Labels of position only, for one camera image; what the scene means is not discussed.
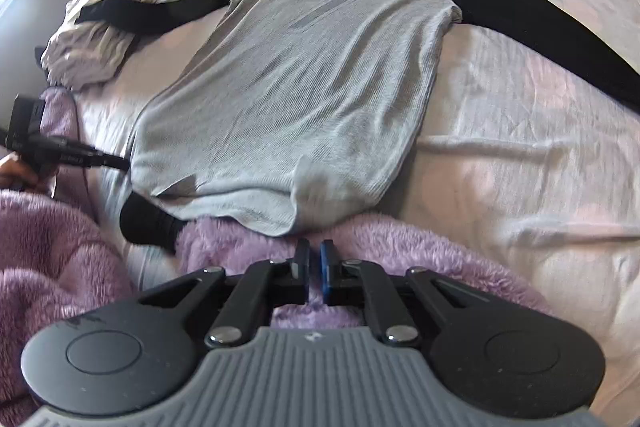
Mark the grey shirt with black sleeves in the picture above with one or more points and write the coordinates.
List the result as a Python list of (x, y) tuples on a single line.
[(300, 82)]

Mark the crumpled beige clothes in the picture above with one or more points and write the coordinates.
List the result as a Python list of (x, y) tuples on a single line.
[(85, 52)]

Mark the bed with pink dotted sheet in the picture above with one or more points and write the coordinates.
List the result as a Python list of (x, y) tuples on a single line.
[(525, 132)]

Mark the purple fleece blanket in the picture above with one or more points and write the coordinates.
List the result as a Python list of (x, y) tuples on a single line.
[(50, 247)]

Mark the person's left hand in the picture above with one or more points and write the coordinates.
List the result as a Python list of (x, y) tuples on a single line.
[(17, 174)]

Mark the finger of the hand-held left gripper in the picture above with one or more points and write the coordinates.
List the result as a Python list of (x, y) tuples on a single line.
[(85, 153)]

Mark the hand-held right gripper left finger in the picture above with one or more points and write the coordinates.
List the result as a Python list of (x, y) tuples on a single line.
[(302, 274)]

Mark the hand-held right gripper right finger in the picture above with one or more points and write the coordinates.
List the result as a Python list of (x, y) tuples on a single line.
[(326, 274)]

